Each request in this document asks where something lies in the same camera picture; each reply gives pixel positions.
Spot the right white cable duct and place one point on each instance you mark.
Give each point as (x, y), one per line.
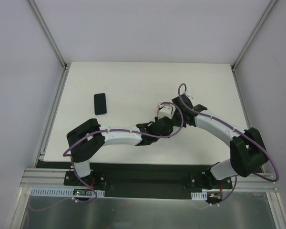
(200, 196)

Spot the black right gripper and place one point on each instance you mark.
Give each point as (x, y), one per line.
(178, 118)

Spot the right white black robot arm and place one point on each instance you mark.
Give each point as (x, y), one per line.
(245, 157)

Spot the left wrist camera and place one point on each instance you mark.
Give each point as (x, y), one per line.
(166, 111)

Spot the right aluminium frame post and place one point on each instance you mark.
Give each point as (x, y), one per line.
(254, 33)

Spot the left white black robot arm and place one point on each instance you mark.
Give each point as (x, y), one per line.
(90, 136)

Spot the black smartphone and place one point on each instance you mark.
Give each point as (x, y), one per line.
(100, 105)

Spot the aluminium frame post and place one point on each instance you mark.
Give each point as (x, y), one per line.
(254, 33)
(47, 33)

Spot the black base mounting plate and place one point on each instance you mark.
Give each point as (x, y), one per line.
(138, 191)

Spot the pink silicone phone case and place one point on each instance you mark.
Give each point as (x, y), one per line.
(158, 110)

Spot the front aluminium rail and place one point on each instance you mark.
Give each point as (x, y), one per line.
(112, 178)

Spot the left white cable duct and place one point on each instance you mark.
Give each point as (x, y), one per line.
(65, 192)

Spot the left aluminium frame post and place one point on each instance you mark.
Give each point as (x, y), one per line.
(47, 33)

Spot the white cable duct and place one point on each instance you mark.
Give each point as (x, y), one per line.
(65, 192)
(200, 196)

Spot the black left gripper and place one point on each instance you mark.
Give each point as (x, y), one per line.
(168, 121)

